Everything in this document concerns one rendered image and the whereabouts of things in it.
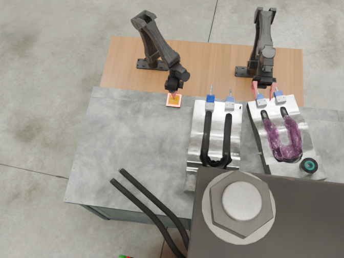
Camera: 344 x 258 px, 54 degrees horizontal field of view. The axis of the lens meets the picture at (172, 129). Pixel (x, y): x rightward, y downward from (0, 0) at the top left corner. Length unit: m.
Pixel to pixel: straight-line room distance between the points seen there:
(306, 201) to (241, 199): 0.12
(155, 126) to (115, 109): 0.26
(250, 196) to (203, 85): 1.56
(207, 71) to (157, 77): 0.30
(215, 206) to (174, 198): 1.28
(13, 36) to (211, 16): 1.91
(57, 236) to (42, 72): 1.47
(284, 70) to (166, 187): 0.99
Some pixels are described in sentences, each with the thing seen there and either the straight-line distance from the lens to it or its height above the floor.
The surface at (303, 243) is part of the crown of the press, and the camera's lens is 0.57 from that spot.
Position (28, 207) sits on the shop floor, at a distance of 2.87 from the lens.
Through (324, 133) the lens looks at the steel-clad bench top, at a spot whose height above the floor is 0.80.
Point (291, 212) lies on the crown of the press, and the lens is 0.57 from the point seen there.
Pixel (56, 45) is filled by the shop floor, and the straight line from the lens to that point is 3.44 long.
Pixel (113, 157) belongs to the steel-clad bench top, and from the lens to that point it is 1.88.
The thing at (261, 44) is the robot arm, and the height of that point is 1.23.
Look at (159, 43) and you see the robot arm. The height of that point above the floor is 1.15.
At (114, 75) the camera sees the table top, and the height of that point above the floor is 0.80.
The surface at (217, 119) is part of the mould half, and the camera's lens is 1.83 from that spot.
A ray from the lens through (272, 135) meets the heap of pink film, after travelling 1.79.
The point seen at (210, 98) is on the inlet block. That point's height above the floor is 0.94.
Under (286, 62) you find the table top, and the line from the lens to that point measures 2.18.
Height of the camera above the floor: 2.54
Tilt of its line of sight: 67 degrees down
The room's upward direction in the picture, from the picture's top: 8 degrees counter-clockwise
